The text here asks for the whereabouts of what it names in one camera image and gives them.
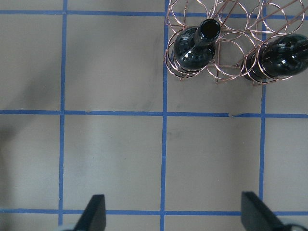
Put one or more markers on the dark wine bottle right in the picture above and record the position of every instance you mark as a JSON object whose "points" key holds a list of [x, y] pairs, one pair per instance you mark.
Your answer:
{"points": [[284, 57]]}

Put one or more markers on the dark wine bottle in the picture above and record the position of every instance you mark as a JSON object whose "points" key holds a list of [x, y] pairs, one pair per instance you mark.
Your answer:
{"points": [[194, 47], [284, 57]]}

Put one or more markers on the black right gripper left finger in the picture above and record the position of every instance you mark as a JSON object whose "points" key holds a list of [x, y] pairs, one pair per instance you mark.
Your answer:
{"points": [[94, 216]]}

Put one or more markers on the dark wine bottle left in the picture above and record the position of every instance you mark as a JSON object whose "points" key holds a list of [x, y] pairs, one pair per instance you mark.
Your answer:
{"points": [[194, 47]]}

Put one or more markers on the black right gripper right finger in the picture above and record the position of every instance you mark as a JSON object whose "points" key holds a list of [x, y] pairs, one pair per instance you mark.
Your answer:
{"points": [[256, 216]]}

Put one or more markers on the copper wire bottle basket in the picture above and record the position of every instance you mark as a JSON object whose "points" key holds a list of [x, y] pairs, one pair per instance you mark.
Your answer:
{"points": [[246, 26]]}

